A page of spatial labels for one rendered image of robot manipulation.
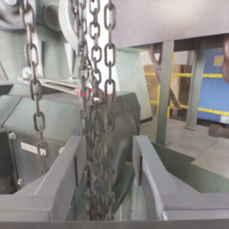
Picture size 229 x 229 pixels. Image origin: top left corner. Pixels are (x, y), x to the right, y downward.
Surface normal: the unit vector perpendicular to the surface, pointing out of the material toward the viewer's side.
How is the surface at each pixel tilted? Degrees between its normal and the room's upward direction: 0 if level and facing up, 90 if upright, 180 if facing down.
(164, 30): 90
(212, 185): 90
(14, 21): 84
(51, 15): 90
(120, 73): 72
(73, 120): 45
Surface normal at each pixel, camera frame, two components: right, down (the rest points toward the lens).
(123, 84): 0.65, -0.12
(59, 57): 0.68, 0.19
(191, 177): -0.74, 0.17
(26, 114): -0.33, -0.53
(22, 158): -0.47, 0.22
